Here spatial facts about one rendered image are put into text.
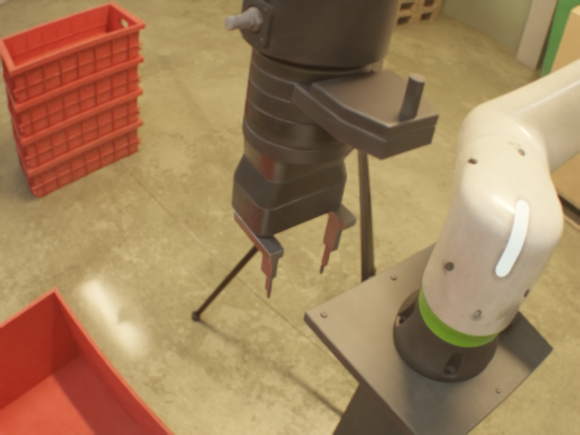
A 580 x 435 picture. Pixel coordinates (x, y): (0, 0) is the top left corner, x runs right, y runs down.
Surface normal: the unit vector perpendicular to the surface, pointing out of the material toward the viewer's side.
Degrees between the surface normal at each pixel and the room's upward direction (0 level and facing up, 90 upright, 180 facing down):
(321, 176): 87
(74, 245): 0
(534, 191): 5
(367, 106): 0
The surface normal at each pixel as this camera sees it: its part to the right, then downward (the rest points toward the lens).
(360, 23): 0.41, 0.68
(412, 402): 0.14, -0.70
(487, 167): -0.18, -0.79
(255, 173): -0.71, 0.07
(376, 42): 0.63, 0.61
